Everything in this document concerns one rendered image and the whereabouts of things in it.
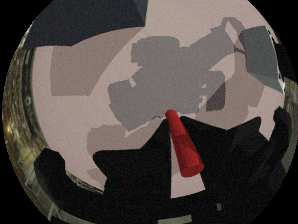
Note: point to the red peg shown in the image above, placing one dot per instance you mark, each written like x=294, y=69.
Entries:
x=188, y=160

